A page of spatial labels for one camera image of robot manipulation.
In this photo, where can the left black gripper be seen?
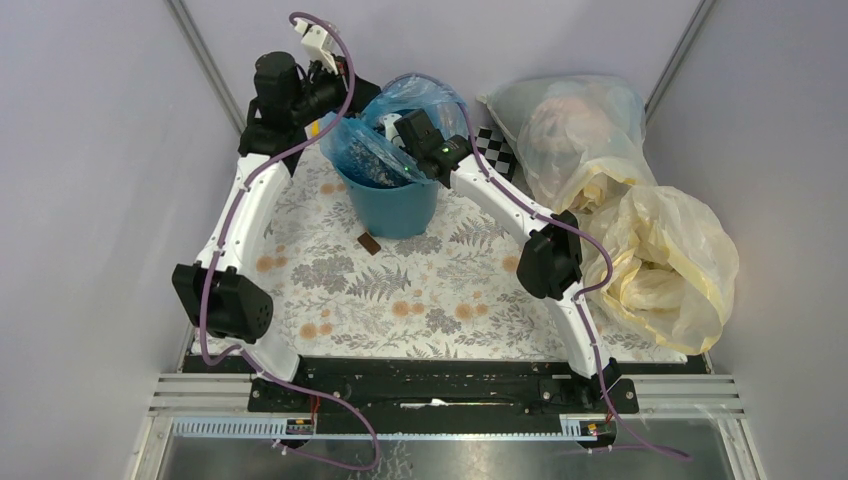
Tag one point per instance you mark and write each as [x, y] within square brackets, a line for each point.
[340, 81]

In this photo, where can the blue plastic trash bag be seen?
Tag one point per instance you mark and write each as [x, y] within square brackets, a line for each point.
[417, 91]

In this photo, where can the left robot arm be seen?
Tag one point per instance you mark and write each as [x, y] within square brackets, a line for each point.
[219, 291]

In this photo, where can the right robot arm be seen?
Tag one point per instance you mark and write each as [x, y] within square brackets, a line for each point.
[549, 265]

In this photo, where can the teal plastic trash bin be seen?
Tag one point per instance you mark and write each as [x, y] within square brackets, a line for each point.
[390, 196]

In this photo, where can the clear stuffed trash bag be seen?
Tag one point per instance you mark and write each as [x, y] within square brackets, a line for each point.
[579, 139]

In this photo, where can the yellow plastic trash bag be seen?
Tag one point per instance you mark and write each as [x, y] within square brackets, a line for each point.
[666, 266]

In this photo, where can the black white checkerboard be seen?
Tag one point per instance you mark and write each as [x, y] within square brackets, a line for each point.
[493, 146]

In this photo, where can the brown wooden block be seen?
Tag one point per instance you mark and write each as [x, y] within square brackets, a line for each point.
[369, 243]

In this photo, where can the floral table mat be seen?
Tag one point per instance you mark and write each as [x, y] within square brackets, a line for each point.
[450, 292]

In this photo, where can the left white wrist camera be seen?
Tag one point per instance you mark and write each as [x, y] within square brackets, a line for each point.
[318, 43]

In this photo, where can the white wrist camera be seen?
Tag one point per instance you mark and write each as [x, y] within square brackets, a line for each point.
[389, 129]
[318, 43]

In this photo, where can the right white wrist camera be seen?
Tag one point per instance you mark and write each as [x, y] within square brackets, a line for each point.
[389, 129]

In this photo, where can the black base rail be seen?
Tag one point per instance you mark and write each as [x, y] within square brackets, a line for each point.
[356, 399]

